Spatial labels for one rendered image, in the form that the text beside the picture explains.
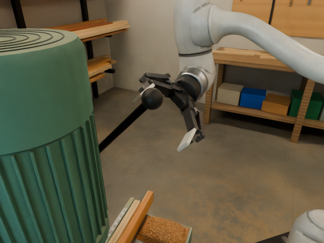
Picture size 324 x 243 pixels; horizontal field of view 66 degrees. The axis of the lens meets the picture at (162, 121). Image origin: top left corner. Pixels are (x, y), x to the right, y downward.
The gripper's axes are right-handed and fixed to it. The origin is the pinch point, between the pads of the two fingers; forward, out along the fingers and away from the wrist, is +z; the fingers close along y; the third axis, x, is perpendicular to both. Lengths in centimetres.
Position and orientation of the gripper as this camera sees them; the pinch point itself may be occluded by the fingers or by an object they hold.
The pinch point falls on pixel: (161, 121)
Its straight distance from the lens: 52.1
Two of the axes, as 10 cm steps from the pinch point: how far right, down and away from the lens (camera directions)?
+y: -6.8, -7.2, -1.0
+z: -3.5, 4.4, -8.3
